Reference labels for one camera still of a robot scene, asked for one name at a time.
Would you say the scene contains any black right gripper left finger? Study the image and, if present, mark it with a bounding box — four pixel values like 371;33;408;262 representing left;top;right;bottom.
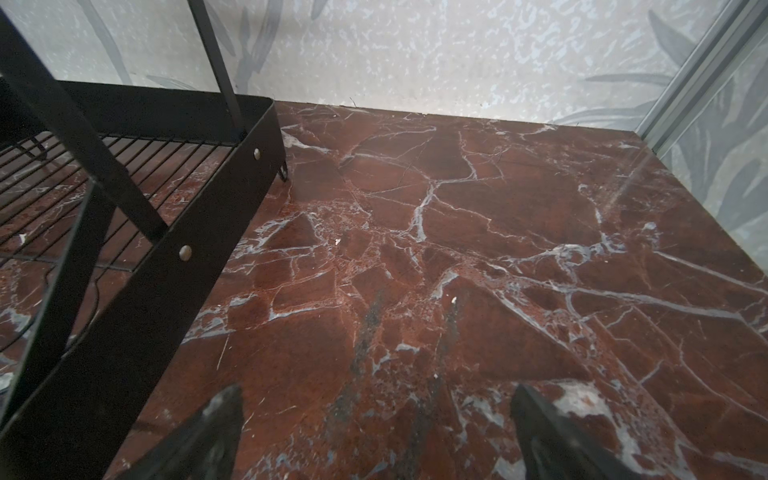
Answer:
118;384;244;479

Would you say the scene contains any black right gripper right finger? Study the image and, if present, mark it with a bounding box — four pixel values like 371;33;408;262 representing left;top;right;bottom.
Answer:
510;384;639;480

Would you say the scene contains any black wire dish rack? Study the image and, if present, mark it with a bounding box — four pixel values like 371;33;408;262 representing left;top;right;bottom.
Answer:
1;1;288;479

